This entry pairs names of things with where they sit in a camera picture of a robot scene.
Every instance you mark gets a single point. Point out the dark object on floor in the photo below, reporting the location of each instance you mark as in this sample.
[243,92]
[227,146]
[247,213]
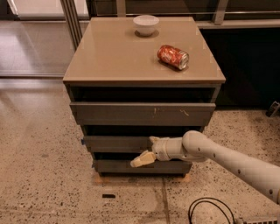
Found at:
[273,108]

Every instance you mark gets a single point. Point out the metal railing frame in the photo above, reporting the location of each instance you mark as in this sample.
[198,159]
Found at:
[232,14]

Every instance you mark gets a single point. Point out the grey power strip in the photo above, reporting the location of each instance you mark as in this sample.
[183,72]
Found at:
[257,220]

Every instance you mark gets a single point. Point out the grey bottom drawer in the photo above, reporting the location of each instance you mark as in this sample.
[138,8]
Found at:
[123,166]

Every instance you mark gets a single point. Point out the white ceramic bowl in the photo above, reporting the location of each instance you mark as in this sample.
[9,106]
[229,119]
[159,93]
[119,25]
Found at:
[145,24]

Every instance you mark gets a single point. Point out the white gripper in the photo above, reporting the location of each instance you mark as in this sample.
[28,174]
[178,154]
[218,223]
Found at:
[160,150]

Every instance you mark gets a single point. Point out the red soda can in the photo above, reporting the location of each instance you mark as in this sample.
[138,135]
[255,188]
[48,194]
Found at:
[173,56]

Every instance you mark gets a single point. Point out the grey drawer cabinet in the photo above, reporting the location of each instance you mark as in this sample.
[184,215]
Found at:
[114,63]

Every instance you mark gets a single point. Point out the grey top drawer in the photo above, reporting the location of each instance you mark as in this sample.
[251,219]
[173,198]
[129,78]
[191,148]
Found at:
[142,113]

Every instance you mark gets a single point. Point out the grey drawer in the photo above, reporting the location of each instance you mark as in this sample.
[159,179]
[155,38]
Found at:
[123,166]
[142,113]
[117,144]

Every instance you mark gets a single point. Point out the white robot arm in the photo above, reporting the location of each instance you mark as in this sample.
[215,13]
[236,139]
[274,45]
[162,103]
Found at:
[194,146]

